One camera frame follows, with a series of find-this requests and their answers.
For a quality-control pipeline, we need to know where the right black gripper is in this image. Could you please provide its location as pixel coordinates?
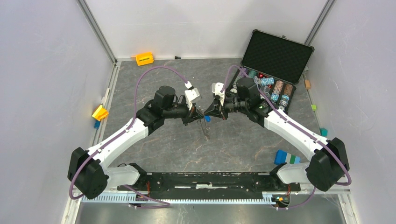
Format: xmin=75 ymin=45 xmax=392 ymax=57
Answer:
xmin=204 ymin=96 xmax=248 ymax=121

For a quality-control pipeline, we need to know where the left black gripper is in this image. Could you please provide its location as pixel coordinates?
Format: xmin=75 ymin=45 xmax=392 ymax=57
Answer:
xmin=163 ymin=99 xmax=204 ymax=126

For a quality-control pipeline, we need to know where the large metal disc keyring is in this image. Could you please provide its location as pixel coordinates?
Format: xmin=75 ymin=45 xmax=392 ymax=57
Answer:
xmin=198 ymin=119 xmax=210 ymax=140

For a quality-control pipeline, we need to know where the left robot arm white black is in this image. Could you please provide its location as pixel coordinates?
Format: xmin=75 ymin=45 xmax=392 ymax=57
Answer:
xmin=67 ymin=86 xmax=204 ymax=200

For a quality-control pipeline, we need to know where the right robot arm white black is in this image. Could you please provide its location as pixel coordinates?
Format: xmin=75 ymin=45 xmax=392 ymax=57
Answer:
xmin=205 ymin=77 xmax=352 ymax=191

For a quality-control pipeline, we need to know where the orange plastic block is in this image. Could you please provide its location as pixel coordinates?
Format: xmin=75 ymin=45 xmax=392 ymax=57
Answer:
xmin=135 ymin=52 xmax=154 ymax=66

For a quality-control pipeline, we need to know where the black poker chip case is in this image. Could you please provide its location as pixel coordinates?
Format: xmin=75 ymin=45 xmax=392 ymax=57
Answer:
xmin=240 ymin=29 xmax=315 ymax=113

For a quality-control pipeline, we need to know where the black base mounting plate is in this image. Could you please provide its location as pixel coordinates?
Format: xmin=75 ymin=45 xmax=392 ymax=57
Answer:
xmin=132 ymin=163 xmax=301 ymax=200

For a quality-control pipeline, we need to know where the blue white green block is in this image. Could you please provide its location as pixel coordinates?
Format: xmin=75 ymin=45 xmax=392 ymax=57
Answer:
xmin=274 ymin=150 xmax=300 ymax=165

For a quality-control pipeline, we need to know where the yellow orange block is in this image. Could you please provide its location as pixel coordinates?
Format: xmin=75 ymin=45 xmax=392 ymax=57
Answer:
xmin=92 ymin=105 xmax=109 ymax=121

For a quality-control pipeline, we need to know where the orange small cube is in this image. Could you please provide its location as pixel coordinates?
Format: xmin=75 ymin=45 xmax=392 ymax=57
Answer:
xmin=304 ymin=80 xmax=311 ymax=90

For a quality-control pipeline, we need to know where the small blue block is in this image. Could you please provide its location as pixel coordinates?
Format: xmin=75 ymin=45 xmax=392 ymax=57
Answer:
xmin=94 ymin=120 xmax=100 ymax=129

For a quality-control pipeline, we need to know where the teal cube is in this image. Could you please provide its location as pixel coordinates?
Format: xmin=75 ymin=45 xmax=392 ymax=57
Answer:
xmin=319 ymin=127 xmax=328 ymax=137

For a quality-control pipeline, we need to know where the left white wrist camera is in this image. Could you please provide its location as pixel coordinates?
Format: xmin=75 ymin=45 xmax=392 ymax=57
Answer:
xmin=184 ymin=81 xmax=201 ymax=111

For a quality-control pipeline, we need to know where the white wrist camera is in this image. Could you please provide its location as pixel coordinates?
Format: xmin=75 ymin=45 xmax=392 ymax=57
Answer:
xmin=211 ymin=82 xmax=225 ymax=100
xmin=184 ymin=81 xmax=201 ymax=111

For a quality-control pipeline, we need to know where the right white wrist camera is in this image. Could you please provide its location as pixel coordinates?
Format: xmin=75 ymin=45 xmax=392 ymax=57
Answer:
xmin=211 ymin=82 xmax=225 ymax=100

